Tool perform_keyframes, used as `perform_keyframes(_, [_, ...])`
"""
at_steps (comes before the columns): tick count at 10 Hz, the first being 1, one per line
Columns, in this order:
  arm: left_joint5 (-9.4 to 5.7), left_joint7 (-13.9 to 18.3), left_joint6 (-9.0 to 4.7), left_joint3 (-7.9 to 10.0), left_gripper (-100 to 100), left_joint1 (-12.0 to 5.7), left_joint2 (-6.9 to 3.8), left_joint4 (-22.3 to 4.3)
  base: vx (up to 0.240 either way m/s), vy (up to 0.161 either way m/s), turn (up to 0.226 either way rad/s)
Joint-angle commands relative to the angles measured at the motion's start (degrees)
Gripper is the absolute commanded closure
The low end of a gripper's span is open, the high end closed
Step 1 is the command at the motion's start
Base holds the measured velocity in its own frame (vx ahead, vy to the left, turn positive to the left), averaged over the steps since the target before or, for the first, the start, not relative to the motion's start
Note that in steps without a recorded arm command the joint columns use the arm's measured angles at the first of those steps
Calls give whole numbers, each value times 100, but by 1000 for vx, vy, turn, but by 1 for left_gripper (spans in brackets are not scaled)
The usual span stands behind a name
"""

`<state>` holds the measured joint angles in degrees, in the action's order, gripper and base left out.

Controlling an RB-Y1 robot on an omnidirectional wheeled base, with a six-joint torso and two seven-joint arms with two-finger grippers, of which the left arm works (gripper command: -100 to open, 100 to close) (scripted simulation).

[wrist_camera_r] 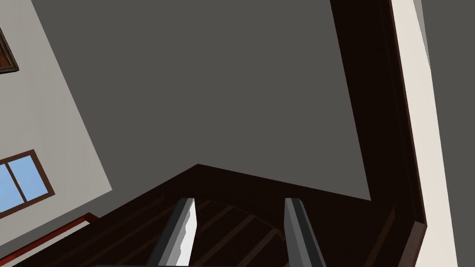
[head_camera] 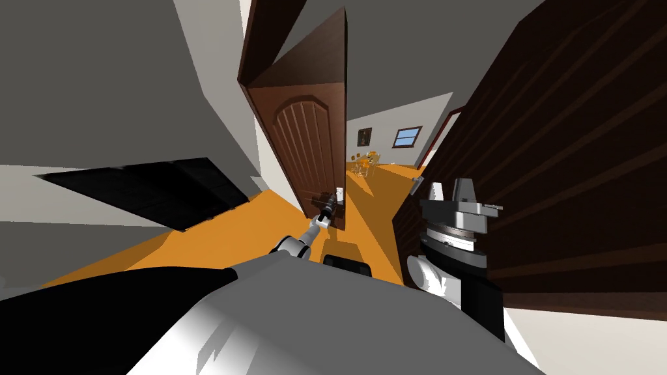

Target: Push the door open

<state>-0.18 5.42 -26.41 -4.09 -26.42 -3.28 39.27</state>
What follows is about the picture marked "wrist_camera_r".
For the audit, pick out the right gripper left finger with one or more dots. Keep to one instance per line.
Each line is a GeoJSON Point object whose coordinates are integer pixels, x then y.
{"type": "Point", "coordinates": [177, 237]}

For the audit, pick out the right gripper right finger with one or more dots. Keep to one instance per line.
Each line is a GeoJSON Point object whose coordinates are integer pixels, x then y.
{"type": "Point", "coordinates": [301, 237]}

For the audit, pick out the brown framed window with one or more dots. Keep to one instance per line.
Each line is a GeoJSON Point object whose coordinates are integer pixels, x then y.
{"type": "Point", "coordinates": [20, 183]}

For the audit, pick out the brown framed wall picture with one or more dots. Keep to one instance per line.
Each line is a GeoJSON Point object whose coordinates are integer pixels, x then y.
{"type": "Point", "coordinates": [5, 55]}

